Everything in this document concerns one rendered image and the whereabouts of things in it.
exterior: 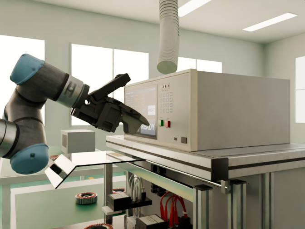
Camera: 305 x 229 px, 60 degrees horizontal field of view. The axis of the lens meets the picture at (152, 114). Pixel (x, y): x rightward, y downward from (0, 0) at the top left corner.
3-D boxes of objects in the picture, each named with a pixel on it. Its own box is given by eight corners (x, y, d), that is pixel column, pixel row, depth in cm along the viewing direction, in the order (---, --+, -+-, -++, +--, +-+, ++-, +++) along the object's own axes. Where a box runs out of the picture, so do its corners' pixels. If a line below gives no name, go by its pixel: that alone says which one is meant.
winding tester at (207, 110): (190, 151, 65) (190, 67, 65) (123, 137, 103) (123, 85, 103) (291, 143, 83) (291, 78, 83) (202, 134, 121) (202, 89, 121)
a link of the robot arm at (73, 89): (66, 76, 68) (72, 72, 61) (82, 84, 70) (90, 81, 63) (53, 102, 67) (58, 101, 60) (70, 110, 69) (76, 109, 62)
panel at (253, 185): (258, 301, 62) (258, 173, 62) (138, 211, 120) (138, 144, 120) (262, 300, 62) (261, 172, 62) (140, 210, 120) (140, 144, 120)
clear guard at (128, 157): (54, 189, 71) (54, 167, 71) (44, 172, 92) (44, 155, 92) (159, 176, 86) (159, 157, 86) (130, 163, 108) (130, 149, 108)
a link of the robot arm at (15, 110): (0, 141, 62) (17, 109, 57) (-1, 107, 69) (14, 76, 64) (34, 145, 67) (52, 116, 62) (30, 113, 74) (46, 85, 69)
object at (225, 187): (226, 195, 60) (226, 181, 60) (123, 156, 114) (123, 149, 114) (232, 193, 60) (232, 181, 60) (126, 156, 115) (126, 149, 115)
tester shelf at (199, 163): (212, 181, 54) (212, 159, 54) (105, 146, 114) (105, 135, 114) (332, 162, 75) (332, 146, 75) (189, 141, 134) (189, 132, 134)
